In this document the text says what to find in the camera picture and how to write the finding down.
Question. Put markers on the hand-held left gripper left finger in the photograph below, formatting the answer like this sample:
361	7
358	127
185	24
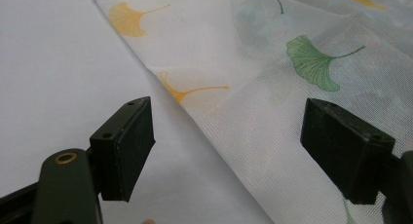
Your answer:
125	152

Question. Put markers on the white leaf-print cloth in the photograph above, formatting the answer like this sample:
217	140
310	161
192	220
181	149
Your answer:
276	120

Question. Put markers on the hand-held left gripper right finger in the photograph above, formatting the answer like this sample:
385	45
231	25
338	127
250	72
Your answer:
344	152

